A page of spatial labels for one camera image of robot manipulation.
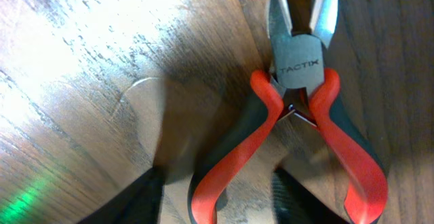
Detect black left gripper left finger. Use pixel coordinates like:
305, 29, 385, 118
79, 167, 165, 224

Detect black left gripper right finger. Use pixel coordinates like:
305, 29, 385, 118
271, 168, 348, 224

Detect red handled pliers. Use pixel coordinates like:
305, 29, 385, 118
187, 0, 388, 224

